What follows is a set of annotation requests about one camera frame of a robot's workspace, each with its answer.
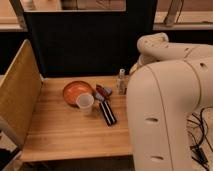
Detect black floor cables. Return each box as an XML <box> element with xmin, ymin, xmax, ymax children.
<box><xmin>187</xmin><ymin>107</ymin><xmax>213</xmax><ymax>167</ymax></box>

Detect black striped rectangular case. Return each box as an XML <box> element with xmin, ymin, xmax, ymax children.
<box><xmin>99</xmin><ymin>101</ymin><xmax>117</xmax><ymax>126</ymax></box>

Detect translucent white cup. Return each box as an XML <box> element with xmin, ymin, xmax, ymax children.
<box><xmin>76</xmin><ymin>93</ymin><xmax>94</xmax><ymax>116</ymax></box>

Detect small clear bottle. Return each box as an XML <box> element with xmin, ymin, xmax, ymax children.
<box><xmin>117</xmin><ymin>69</ymin><xmax>126</xmax><ymax>95</ymax></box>

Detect wooden side panel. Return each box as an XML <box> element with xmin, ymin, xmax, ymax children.
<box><xmin>0</xmin><ymin>39</ymin><xmax>42</xmax><ymax>148</ymax></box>

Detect orange ceramic plate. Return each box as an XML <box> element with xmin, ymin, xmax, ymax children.
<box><xmin>63</xmin><ymin>81</ymin><xmax>93</xmax><ymax>106</ymax></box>

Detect red and grey small tool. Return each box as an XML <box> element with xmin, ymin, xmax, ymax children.
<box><xmin>95</xmin><ymin>85</ymin><xmax>112</xmax><ymax>101</ymax></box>

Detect black back panel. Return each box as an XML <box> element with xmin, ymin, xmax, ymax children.
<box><xmin>24</xmin><ymin>0</ymin><xmax>157</xmax><ymax>77</ymax></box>

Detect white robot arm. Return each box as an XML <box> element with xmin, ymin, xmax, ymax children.
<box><xmin>126</xmin><ymin>33</ymin><xmax>213</xmax><ymax>171</ymax></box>

